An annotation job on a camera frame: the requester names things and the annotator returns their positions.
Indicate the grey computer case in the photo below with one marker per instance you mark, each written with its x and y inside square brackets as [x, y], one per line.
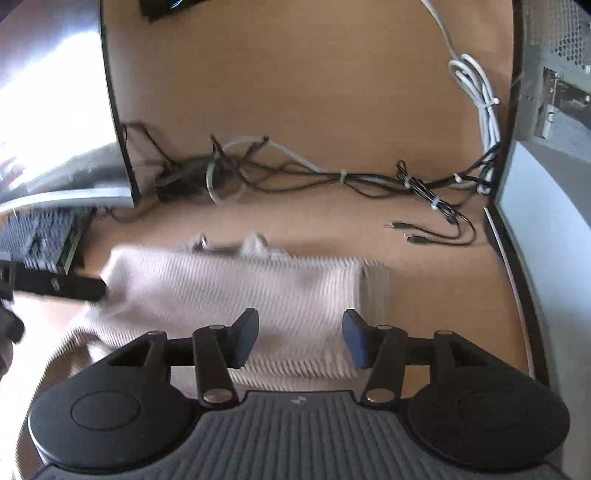
[554, 184]

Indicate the black desk socket panel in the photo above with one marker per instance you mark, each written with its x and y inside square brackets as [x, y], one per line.
[168, 8]

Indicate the beige black striped shirt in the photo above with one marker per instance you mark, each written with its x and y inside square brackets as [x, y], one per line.
[231, 286]

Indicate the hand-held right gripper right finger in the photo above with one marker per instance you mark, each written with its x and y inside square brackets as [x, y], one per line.
[353, 337]

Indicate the black keyboard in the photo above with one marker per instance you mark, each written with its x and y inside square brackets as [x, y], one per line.
[41, 235]

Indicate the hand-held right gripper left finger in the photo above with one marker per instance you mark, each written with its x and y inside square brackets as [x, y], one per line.
[247, 334]

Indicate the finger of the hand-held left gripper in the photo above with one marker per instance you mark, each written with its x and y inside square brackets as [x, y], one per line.
[55, 284]

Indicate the black computer monitor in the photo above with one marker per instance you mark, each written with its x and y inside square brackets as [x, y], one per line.
[55, 92]

